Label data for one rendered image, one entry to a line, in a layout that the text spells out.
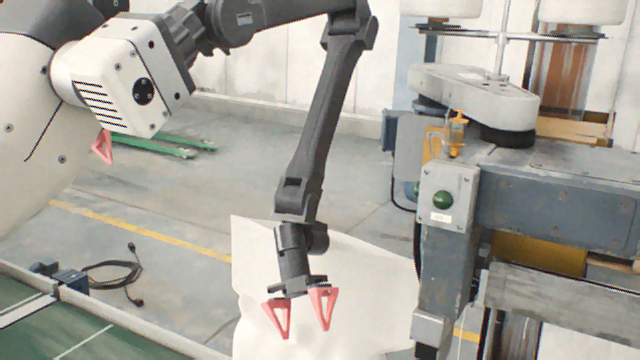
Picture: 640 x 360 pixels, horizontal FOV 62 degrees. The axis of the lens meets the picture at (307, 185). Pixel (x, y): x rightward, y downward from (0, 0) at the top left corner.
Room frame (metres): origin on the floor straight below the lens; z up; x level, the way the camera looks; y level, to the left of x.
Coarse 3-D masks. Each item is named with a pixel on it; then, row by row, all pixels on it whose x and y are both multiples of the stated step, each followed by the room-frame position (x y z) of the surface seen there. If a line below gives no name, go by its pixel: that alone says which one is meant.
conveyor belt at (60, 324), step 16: (64, 304) 1.82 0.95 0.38; (32, 320) 1.71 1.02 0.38; (48, 320) 1.71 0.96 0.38; (64, 320) 1.71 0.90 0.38; (80, 320) 1.72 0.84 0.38; (96, 320) 1.72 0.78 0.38; (0, 336) 1.60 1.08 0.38; (16, 336) 1.60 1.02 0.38; (32, 336) 1.61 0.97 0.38; (48, 336) 1.61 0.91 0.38; (64, 336) 1.62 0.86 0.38; (80, 336) 1.62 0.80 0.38; (96, 336) 1.62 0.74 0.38; (112, 336) 1.63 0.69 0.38; (128, 336) 1.63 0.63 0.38; (0, 352) 1.51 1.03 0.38; (16, 352) 1.52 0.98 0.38; (32, 352) 1.52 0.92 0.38; (48, 352) 1.52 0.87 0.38; (64, 352) 1.53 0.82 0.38; (80, 352) 1.53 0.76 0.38; (96, 352) 1.53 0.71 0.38; (112, 352) 1.54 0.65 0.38; (128, 352) 1.54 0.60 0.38; (144, 352) 1.54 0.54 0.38; (160, 352) 1.55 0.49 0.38
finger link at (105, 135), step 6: (102, 132) 1.20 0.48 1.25; (108, 132) 1.21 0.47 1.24; (102, 138) 1.20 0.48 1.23; (108, 138) 1.20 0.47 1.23; (96, 144) 1.21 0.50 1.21; (102, 144) 1.22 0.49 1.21; (108, 144) 1.19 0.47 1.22; (96, 150) 1.21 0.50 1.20; (102, 150) 1.21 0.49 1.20; (108, 150) 1.19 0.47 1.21; (102, 156) 1.20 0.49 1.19; (108, 156) 1.19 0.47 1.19; (108, 162) 1.19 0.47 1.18
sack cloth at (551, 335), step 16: (544, 336) 0.83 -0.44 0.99; (560, 336) 0.82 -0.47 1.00; (576, 336) 0.80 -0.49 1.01; (592, 336) 0.79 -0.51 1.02; (544, 352) 0.82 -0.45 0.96; (560, 352) 0.81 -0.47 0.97; (576, 352) 0.80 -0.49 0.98; (592, 352) 0.79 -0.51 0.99; (608, 352) 0.78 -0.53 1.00; (624, 352) 0.77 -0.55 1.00
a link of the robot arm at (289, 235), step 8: (280, 224) 0.92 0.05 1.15; (288, 224) 0.91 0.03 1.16; (296, 224) 0.91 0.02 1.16; (304, 224) 0.95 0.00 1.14; (280, 232) 0.90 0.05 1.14; (288, 232) 0.90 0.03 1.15; (296, 232) 0.90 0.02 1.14; (304, 232) 0.94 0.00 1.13; (280, 240) 0.89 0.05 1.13; (288, 240) 0.89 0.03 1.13; (296, 240) 0.89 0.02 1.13; (304, 240) 0.91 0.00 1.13; (280, 248) 0.89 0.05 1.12; (288, 248) 0.88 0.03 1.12; (296, 248) 0.89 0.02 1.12
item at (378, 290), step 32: (256, 224) 1.16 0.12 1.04; (256, 256) 1.16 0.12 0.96; (320, 256) 1.04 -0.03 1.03; (352, 256) 1.02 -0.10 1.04; (384, 256) 1.01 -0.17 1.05; (256, 288) 1.16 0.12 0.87; (352, 288) 1.02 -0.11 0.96; (384, 288) 1.01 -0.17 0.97; (416, 288) 0.99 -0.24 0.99; (256, 320) 1.10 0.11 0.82; (352, 320) 1.02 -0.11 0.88; (384, 320) 1.01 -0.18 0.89; (256, 352) 1.06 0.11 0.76; (288, 352) 1.02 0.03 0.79; (320, 352) 0.99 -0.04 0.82; (352, 352) 0.98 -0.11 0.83; (384, 352) 0.99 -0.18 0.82
